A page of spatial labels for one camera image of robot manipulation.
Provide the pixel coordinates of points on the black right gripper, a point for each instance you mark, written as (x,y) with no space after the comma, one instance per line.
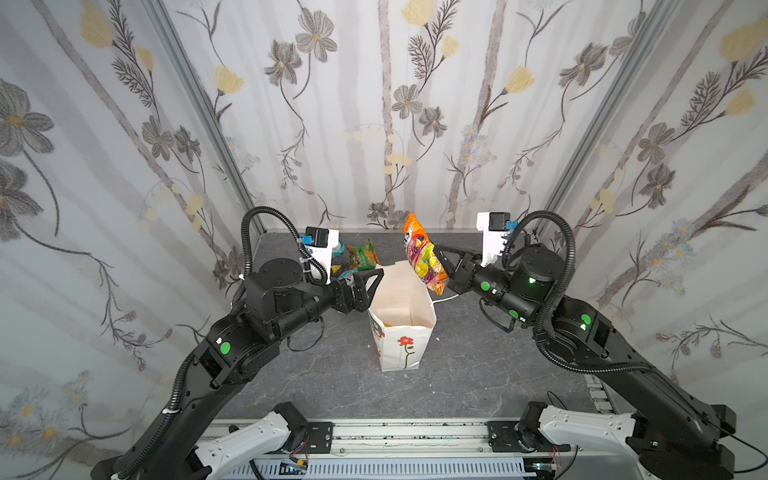
(462,274)

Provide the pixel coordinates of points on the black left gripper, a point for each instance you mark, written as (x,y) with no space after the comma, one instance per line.
(345,293)

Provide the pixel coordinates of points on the orange snack packet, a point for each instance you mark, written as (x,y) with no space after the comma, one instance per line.
(420,255)

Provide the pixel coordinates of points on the red green snack packet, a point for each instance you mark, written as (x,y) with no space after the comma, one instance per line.
(363,258)

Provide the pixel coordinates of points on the teal snack packet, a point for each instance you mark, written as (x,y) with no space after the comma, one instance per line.
(339,253)

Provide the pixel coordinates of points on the white paper bag red flower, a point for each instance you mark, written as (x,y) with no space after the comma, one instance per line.
(402,318)

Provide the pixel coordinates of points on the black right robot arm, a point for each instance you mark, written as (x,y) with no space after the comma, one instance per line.
(671,434)

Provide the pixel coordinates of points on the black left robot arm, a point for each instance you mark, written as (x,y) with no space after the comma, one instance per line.
(278,301)

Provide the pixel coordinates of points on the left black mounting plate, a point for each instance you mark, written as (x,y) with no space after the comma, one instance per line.
(312,438)

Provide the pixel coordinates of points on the black mounting plate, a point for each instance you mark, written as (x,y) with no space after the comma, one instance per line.
(312,438)
(522,435)

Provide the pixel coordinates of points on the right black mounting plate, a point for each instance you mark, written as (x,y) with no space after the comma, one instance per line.
(522,435)

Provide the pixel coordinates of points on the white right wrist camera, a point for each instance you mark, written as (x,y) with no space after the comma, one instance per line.
(495,228)

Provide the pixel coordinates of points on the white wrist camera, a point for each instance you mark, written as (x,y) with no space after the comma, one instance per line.
(495,228)
(321,244)

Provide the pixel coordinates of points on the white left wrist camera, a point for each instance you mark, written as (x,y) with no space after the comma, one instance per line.
(321,244)

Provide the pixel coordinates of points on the right corner aluminium post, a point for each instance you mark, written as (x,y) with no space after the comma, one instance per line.
(630,69)

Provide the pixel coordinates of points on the corner aluminium post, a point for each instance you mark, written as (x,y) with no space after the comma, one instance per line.
(630,69)
(194,90)

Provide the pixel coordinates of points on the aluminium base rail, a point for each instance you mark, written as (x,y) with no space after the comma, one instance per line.
(450,437)

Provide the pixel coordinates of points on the white slotted cable duct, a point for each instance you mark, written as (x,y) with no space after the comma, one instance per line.
(393,468)

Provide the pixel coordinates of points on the left corner aluminium post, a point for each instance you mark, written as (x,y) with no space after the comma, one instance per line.
(194,90)

